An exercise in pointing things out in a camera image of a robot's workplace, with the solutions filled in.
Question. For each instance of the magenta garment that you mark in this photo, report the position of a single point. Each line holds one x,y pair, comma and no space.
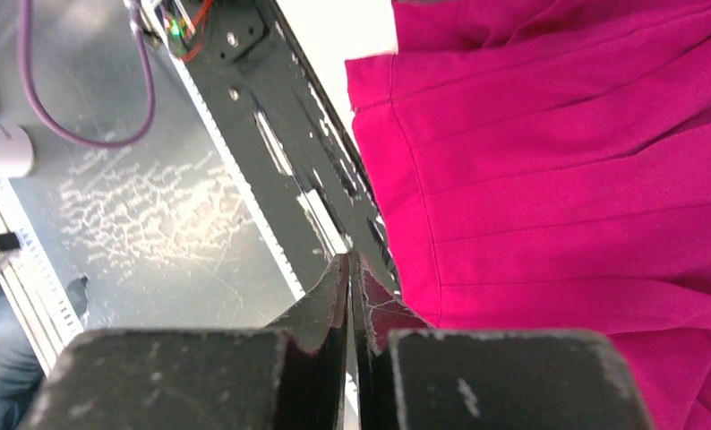
547,164

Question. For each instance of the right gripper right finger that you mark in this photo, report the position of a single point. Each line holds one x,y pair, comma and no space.
381,319

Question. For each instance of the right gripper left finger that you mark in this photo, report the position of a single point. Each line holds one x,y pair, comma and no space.
317,323

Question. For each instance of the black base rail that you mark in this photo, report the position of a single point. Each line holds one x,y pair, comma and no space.
277,132

